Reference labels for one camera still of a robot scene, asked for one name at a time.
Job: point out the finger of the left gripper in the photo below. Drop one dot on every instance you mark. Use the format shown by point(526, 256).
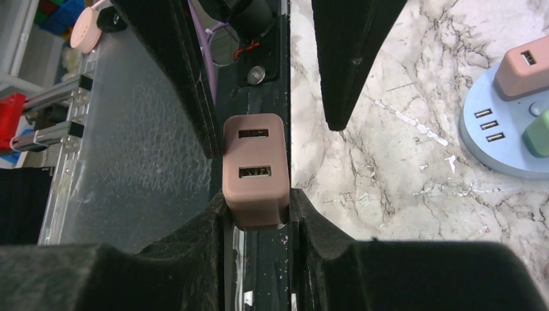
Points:
point(349, 35)

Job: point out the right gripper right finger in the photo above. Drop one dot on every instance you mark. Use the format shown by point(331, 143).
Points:
point(333, 271)

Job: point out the brown plug adapter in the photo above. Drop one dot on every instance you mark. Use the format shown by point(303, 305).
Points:
point(255, 177)

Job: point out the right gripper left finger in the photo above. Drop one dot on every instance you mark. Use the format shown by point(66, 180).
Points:
point(181, 271)

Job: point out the green plug adapter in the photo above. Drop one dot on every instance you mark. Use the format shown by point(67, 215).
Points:
point(535, 136)

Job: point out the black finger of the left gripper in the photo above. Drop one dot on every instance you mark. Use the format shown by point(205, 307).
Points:
point(166, 30)

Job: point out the round blue power strip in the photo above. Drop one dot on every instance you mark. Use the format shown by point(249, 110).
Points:
point(492, 128)

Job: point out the pink plug adapter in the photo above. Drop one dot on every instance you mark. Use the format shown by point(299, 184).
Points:
point(523, 70)

